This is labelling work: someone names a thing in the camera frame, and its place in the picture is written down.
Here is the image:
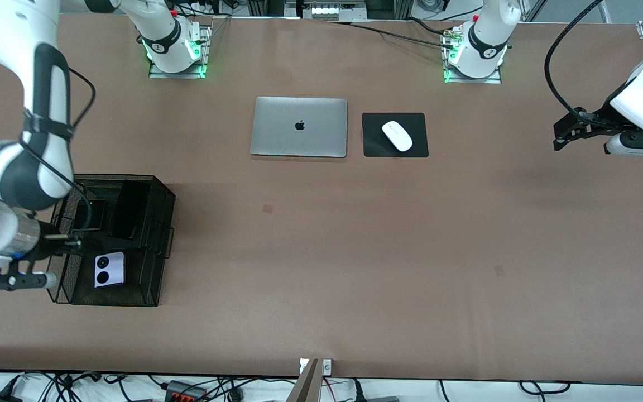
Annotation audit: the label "black flip phone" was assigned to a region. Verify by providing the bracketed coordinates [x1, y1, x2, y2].
[71, 199, 106, 233]

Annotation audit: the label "lavender flip phone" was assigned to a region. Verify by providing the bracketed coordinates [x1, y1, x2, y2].
[94, 252, 126, 289]

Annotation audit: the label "black slab smartphone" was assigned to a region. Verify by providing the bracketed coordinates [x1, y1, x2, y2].
[111, 180, 152, 240]

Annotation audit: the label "black mesh two-tier tray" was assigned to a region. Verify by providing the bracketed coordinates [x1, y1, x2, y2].
[44, 174, 176, 307]

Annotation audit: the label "white computer mouse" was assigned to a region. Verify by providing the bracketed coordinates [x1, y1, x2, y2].
[382, 121, 414, 152]

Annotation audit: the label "black power strip red switches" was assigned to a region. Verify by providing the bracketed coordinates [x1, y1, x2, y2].
[164, 380, 208, 402]

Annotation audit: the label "black mouse pad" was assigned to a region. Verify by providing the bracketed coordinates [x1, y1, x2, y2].
[362, 112, 429, 158]

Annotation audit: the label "silver closed laptop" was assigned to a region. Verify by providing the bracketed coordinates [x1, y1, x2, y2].
[250, 97, 349, 159]

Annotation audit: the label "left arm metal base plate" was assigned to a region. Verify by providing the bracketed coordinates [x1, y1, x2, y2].
[443, 25, 502, 85]

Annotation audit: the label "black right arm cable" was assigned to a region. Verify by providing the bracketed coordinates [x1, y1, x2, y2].
[20, 66, 97, 246]

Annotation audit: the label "thick black table cable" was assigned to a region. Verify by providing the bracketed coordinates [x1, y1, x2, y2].
[402, 17, 450, 36]

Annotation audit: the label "thin black table cable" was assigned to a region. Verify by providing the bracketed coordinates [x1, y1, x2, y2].
[327, 20, 456, 50]

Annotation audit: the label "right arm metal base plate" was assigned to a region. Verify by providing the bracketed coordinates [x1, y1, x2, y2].
[148, 25, 212, 79]

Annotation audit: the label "black looped floor cable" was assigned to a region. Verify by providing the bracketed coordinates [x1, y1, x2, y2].
[519, 381, 572, 395]

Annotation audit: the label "grey angled post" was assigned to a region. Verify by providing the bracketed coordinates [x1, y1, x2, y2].
[287, 358, 320, 402]

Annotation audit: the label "aluminium frame with connector block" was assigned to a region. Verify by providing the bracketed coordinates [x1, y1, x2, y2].
[285, 0, 367, 20]

